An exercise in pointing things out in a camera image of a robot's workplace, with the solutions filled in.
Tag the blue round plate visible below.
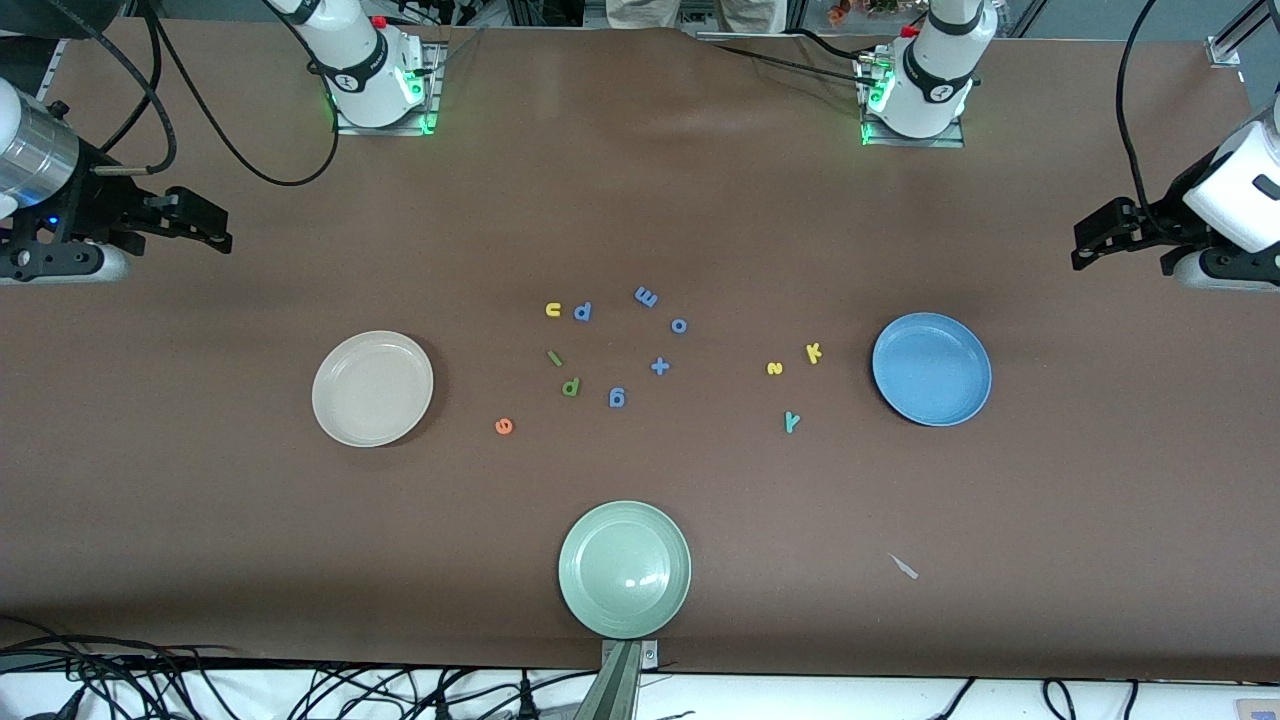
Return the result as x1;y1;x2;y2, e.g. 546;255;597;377
871;312;993;428

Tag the beige brown round plate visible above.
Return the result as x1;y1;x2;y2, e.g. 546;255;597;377
311;330;435;448

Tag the pale green round plate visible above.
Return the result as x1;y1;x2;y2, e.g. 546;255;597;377
557;500;693;640

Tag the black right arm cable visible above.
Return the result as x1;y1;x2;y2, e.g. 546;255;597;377
145;0;341;188

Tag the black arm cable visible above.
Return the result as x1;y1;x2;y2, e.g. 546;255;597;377
1116;0;1189;236
145;0;341;188

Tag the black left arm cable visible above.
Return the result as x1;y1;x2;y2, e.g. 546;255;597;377
1116;0;1189;236

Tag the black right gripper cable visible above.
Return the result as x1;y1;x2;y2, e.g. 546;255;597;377
40;5;179;176

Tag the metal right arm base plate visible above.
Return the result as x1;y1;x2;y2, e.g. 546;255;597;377
333;40;447;137

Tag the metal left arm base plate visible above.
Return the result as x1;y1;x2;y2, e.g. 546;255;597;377
858;50;967;149

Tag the black table cable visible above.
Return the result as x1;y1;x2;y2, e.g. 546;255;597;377
780;26;869;65
700;38;869;85

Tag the grey metal camera mount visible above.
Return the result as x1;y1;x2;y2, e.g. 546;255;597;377
575;640;661;720

